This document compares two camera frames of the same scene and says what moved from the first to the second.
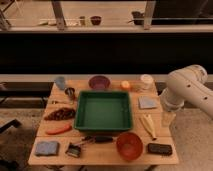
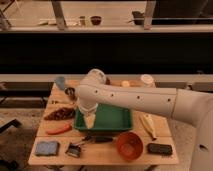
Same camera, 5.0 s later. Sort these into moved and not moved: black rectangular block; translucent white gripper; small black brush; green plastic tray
Moved: translucent white gripper
Not moved: black rectangular block; small black brush; green plastic tray
